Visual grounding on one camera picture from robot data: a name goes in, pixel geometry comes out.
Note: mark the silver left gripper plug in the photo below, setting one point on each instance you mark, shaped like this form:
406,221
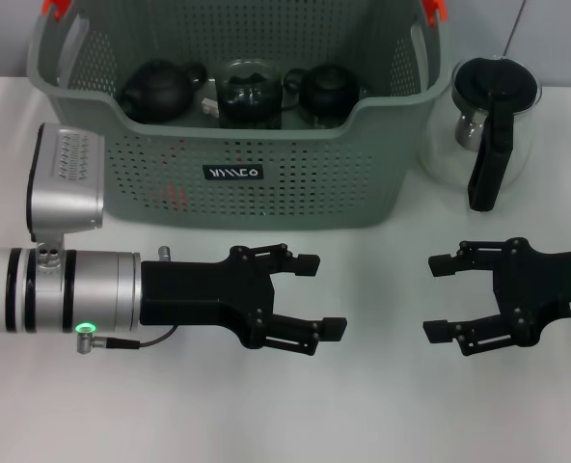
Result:
164,253

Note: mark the orange bin latch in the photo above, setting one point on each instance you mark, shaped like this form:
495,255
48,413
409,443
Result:
434,10
56,8

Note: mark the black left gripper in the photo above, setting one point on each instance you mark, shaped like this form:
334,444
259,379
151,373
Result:
194,294

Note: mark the grey-green perforated storage bin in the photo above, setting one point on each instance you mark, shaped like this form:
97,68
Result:
314,183

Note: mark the glass teacup with black sleeve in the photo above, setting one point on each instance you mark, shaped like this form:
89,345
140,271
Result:
324,91
249,79
249,116

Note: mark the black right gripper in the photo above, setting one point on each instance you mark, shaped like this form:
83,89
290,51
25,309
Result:
541,289

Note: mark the white toy brick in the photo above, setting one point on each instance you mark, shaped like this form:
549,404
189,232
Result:
210,107

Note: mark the black clay teapot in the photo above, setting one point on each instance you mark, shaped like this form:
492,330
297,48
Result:
157,91

